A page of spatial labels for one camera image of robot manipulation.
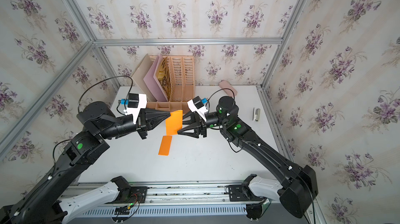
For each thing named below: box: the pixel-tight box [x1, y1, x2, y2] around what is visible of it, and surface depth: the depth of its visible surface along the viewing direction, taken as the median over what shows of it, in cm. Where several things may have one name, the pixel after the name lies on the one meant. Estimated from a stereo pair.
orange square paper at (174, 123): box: [165, 109, 183, 135], surface depth 52 cm
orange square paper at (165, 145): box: [158, 135, 173, 156], surface depth 90 cm
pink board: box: [143, 54, 169, 102], surface depth 92 cm
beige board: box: [131, 53, 157, 102], surface depth 92 cm
